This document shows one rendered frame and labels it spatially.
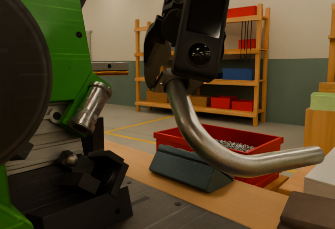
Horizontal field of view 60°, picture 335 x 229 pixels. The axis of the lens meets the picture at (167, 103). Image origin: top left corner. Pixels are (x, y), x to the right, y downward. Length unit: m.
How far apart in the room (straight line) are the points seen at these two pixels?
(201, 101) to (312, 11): 2.64
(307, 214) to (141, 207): 0.24
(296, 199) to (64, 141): 0.35
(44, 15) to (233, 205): 0.41
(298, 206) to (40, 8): 0.47
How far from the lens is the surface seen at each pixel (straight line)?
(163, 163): 0.60
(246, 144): 0.94
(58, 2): 0.51
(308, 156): 0.50
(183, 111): 0.39
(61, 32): 0.49
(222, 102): 5.88
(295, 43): 5.97
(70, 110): 0.46
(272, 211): 0.50
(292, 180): 0.77
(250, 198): 0.53
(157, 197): 0.52
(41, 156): 0.46
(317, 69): 5.88
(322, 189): 0.67
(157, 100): 6.81
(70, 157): 0.44
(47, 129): 0.46
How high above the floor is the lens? 1.12
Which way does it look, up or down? 7 degrees down
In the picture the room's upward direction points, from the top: straight up
